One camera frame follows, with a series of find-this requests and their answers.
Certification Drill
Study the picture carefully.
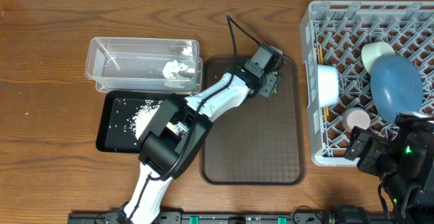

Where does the white tissue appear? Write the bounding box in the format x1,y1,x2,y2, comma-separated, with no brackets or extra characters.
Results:
162,60,191,79

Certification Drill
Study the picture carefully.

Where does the small mint green bowl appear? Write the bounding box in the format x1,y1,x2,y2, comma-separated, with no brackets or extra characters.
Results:
361,41,395,75

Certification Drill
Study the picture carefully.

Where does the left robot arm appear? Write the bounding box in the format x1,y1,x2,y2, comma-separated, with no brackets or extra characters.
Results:
117,66,280,223

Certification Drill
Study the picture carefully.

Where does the grey dishwasher rack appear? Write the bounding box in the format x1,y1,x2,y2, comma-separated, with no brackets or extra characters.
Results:
300,1,433,167

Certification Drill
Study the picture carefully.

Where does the pile of white rice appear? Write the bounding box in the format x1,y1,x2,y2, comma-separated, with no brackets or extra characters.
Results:
107,98,187,142

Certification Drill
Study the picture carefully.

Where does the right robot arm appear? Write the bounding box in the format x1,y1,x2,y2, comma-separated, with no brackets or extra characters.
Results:
344,113,433,223

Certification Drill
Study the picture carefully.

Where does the brown plastic serving tray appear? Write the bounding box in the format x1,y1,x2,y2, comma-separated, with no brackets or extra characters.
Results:
200,57,305,186

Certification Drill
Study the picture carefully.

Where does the white pink paper cup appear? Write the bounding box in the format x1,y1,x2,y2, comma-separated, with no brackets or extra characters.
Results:
342,107,370,132

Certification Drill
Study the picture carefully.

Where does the wooden chopstick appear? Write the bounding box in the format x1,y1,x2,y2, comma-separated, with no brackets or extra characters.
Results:
318,45,329,121
317,44,328,122

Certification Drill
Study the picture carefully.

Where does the large dark blue bowl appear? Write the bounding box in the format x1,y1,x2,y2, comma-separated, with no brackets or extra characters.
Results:
370,54,423,124

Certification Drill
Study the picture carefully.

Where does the black plastic bin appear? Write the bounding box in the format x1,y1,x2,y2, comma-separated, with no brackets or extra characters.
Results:
96,90,170,153

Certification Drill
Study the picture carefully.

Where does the clear plastic bin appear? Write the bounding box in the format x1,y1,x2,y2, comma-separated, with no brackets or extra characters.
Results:
85,37,203,95

